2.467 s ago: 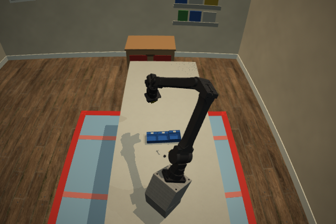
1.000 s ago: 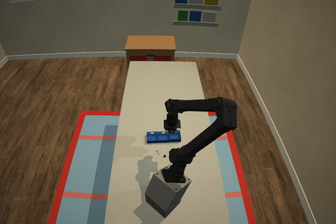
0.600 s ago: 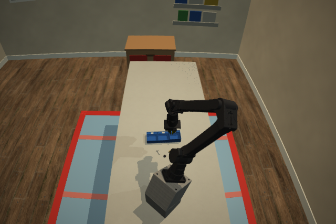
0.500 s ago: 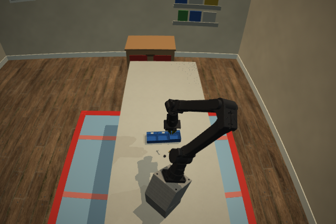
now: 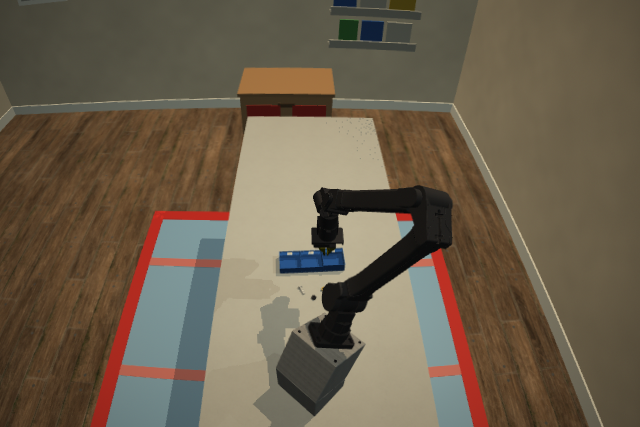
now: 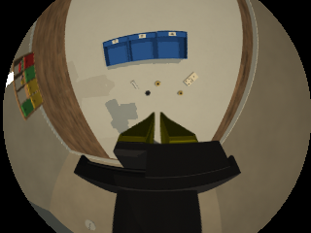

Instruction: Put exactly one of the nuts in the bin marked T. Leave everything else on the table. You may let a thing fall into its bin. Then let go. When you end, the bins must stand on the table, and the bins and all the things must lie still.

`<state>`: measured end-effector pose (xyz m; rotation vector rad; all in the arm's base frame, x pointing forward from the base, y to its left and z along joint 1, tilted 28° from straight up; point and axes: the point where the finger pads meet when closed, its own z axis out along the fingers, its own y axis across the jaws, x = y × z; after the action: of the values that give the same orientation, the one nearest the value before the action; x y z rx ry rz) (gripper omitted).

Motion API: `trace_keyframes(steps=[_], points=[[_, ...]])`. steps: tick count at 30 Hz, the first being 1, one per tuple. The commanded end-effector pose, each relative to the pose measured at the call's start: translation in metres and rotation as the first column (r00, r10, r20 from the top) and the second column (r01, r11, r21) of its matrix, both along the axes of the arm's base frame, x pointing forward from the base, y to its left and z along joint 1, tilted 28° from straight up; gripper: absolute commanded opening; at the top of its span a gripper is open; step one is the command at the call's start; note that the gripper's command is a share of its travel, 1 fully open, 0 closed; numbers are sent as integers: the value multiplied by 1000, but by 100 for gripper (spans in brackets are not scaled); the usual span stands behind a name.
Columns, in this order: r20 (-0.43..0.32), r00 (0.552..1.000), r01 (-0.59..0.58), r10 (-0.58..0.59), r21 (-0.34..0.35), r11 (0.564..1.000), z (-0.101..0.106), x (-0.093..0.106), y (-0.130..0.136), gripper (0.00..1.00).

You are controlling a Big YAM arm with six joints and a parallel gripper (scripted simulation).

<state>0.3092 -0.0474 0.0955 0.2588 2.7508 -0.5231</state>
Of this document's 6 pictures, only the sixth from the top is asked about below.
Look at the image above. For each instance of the white domino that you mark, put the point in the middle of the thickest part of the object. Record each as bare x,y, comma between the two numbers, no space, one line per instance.
191,78

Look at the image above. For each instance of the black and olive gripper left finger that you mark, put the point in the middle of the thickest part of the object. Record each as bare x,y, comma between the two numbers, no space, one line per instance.
140,132

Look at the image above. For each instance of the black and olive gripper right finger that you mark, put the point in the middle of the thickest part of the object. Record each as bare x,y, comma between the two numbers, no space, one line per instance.
174,133

